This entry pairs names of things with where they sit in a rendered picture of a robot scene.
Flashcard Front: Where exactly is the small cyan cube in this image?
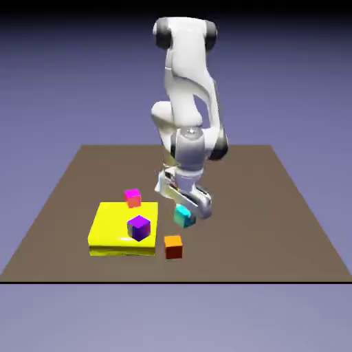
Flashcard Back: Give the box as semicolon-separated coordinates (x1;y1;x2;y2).
173;204;197;229

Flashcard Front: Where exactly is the small orange cube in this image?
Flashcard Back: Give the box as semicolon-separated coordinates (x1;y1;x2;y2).
164;234;184;260

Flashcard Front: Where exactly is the small purple cube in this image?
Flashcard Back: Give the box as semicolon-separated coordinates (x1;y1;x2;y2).
126;214;152;243

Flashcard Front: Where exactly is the small pink cube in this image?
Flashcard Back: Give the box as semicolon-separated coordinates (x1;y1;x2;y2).
124;188;142;209

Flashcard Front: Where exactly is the large yellow box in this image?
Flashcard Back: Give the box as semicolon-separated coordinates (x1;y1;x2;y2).
87;201;160;257

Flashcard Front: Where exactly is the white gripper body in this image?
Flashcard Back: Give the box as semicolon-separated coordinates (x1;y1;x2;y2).
154;168;214;220

